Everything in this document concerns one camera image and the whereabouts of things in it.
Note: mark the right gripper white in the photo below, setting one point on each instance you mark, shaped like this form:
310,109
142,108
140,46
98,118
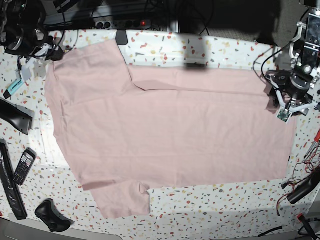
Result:
23,72

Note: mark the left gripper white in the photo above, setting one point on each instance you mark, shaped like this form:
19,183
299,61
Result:
290,94

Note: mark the pink T-shirt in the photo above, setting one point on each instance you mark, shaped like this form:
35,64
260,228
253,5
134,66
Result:
124,129

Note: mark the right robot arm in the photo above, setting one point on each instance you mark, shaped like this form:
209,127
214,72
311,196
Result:
23,34

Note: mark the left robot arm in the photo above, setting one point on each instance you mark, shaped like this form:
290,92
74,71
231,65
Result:
304,48

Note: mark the turquoise highlighter pen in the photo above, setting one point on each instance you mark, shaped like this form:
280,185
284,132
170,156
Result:
14,87

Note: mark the black power strip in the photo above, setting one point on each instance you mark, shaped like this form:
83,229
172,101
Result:
122,24

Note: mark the black cylindrical tool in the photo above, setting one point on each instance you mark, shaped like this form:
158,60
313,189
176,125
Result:
306,187

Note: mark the small black red tool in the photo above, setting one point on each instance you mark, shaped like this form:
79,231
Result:
309,230

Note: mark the long black bar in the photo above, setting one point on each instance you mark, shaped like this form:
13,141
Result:
10,187

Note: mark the terrazzo pattern table cover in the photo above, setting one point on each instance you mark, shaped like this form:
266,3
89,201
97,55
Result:
214,211

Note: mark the black game controller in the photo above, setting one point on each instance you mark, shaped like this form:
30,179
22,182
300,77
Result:
54,220

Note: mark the red handled screwdriver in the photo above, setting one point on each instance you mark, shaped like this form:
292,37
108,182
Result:
314,143

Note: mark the black cordless phone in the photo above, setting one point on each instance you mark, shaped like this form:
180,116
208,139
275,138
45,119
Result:
24,166

